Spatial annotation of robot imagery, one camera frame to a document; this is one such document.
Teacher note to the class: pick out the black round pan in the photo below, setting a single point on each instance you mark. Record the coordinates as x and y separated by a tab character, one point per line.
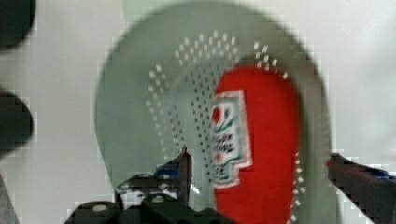
16	21

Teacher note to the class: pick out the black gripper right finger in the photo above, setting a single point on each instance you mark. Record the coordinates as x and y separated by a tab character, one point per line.
372	190

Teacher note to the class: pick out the red ketchup bottle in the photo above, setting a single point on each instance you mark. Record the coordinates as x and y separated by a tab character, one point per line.
255	123

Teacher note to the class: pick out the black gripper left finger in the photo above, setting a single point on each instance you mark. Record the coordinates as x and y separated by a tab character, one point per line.
161	197

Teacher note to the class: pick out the small black round dish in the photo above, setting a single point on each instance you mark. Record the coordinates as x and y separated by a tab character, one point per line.
16	123

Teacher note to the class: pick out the green perforated strainer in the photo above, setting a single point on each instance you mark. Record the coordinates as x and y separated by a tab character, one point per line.
158	86

